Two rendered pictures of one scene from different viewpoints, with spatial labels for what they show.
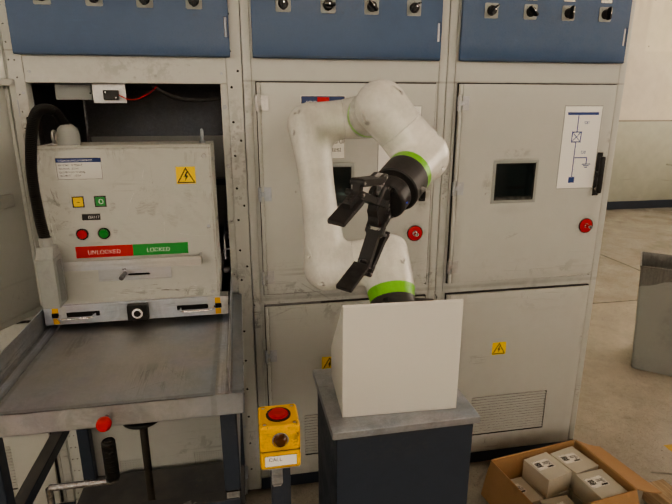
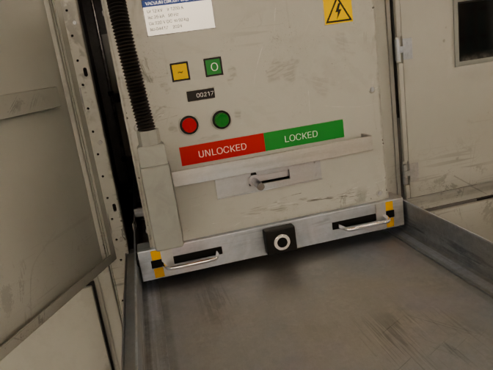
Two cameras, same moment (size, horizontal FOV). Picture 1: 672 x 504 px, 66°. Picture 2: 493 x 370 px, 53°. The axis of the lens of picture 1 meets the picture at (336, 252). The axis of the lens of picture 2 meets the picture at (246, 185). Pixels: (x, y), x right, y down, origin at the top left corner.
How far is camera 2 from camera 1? 0.91 m
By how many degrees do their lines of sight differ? 1
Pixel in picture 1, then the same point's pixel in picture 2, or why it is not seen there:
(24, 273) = (80, 211)
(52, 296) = (171, 227)
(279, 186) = (422, 34)
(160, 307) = (309, 228)
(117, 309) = (247, 240)
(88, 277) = (200, 195)
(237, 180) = not seen: hidden behind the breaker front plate
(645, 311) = not seen: outside the picture
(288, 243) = (436, 119)
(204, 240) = (366, 114)
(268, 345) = not seen: hidden behind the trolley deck
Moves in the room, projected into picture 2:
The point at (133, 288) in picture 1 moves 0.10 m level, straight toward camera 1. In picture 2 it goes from (267, 204) to (293, 216)
